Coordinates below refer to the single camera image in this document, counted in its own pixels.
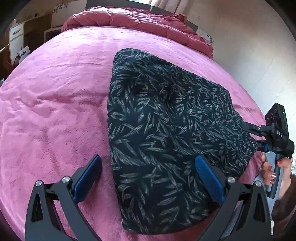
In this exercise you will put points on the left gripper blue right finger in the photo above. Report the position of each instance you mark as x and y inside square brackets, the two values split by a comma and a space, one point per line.
[223, 190]

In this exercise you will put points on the grey bed headboard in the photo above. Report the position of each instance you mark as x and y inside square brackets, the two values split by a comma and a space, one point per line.
[126, 4]

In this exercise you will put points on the pink window curtain right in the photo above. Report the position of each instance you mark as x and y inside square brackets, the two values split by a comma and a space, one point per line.
[173, 6]

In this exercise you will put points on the white floral side panel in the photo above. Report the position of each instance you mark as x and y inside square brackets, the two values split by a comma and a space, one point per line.
[62, 12]

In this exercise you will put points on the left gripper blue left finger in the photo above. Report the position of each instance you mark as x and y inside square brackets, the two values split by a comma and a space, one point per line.
[42, 220]

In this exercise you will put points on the white drawer cabinet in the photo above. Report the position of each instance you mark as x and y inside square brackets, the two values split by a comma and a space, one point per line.
[16, 41]

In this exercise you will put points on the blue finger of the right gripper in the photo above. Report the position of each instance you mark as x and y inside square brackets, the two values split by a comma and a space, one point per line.
[252, 129]
[262, 146]

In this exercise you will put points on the red rumpled duvet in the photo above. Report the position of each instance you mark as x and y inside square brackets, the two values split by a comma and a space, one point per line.
[171, 26]

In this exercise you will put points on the dark leaf-print pants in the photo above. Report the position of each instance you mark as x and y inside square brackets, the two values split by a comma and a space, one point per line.
[160, 118]

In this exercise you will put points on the pink fleece bed blanket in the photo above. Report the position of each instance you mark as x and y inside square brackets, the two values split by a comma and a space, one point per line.
[54, 119]

